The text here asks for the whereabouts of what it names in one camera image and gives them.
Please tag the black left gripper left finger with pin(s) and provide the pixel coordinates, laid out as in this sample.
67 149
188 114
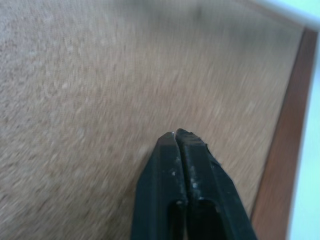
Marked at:
160 185

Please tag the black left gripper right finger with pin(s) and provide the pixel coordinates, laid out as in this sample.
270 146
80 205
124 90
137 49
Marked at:
212 185

